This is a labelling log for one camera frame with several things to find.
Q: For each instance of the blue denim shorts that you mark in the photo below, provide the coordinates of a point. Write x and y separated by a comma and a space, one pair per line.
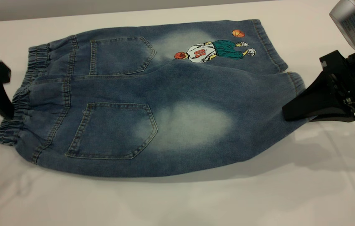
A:
196, 94

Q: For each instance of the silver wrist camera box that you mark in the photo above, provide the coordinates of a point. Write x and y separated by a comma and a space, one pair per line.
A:
350, 22

